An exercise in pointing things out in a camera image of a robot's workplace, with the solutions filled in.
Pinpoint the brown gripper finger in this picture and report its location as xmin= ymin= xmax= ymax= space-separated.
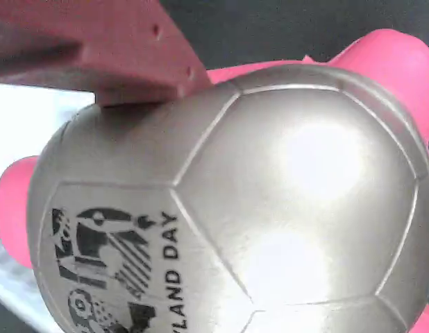
xmin=0 ymin=0 xmax=212 ymax=108

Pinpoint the red turtle toy gold shell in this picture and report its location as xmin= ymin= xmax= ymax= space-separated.
xmin=0 ymin=29 xmax=429 ymax=333

